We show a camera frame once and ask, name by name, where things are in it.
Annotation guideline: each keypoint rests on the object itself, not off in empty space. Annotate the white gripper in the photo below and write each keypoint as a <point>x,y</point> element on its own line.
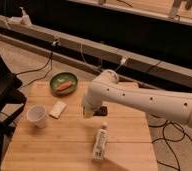
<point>91,102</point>

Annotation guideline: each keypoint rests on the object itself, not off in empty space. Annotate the green bowl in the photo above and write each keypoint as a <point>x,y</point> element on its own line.
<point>61,78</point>

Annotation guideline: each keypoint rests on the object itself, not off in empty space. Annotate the white spray bottle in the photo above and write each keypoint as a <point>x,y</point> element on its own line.
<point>25,18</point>

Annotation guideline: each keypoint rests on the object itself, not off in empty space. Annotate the black eraser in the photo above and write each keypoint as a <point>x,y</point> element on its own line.
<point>102,111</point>

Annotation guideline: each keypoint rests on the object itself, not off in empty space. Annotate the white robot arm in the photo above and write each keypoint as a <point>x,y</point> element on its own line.
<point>174,106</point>

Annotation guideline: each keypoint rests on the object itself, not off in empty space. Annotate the white sponge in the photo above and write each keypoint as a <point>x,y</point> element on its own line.
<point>57,109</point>

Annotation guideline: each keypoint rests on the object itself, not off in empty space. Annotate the white plastic cup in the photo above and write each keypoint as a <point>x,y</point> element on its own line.
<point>37,115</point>

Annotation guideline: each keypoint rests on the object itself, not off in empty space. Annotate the black chair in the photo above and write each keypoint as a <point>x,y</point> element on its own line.
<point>9,94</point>

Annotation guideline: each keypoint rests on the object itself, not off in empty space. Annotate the orange carrot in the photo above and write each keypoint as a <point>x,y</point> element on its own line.
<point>64,86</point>

